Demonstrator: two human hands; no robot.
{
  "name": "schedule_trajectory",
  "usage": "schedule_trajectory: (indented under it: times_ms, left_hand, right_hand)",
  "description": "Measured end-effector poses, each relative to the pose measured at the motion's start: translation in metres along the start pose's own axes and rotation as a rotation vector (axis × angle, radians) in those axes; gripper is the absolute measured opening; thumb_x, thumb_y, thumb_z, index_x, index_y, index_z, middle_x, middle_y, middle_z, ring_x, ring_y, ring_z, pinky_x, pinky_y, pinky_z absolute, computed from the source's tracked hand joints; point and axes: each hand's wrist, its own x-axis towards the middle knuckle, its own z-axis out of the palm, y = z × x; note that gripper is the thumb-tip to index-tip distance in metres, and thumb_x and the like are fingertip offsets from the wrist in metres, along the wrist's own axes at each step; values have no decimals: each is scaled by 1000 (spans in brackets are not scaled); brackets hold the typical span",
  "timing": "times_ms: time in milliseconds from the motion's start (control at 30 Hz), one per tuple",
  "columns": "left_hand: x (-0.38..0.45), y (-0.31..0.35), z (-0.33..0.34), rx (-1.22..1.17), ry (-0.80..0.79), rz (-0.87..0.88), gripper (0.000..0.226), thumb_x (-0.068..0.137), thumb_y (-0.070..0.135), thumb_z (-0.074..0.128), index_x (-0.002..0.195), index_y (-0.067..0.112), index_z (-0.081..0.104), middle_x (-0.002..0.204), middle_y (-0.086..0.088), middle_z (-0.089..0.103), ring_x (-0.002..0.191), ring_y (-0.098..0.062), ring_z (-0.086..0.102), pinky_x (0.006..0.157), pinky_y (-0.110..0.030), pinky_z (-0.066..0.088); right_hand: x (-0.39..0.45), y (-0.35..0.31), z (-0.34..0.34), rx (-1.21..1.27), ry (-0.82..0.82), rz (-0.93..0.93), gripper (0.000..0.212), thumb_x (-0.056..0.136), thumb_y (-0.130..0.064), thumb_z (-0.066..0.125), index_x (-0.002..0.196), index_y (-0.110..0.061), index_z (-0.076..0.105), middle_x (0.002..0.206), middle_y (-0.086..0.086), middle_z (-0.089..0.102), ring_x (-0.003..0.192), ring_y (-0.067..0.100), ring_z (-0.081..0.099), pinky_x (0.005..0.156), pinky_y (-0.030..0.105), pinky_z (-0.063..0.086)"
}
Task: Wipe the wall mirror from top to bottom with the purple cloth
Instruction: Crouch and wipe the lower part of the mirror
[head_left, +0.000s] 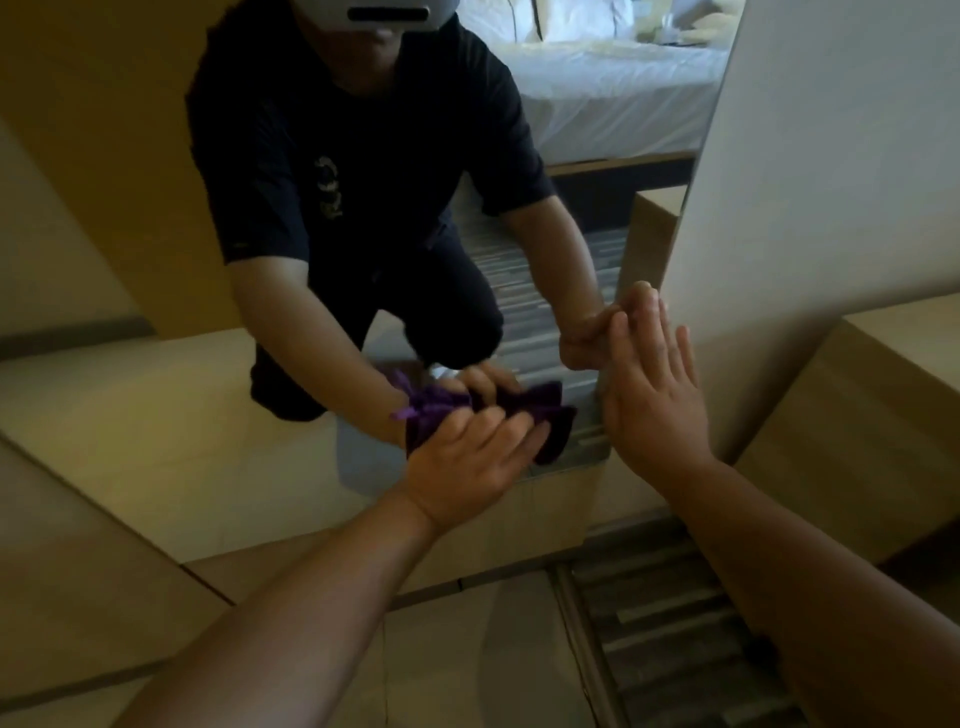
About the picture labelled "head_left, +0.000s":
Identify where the person's right hand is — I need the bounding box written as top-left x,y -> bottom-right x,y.
598,282 -> 715,498

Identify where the person's left hand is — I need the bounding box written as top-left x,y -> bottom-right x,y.
396,405 -> 553,535

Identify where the purple cleaning cloth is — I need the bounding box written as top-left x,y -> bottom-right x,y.
403,379 -> 579,467

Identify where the person's left forearm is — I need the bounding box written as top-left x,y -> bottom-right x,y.
111,487 -> 439,728

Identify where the person's right forearm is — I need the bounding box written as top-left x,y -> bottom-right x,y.
660,454 -> 960,728

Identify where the light wooden cabinet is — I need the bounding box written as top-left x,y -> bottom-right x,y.
733,292 -> 960,567

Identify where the large wall mirror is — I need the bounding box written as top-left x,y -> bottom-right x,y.
0,0 -> 745,601

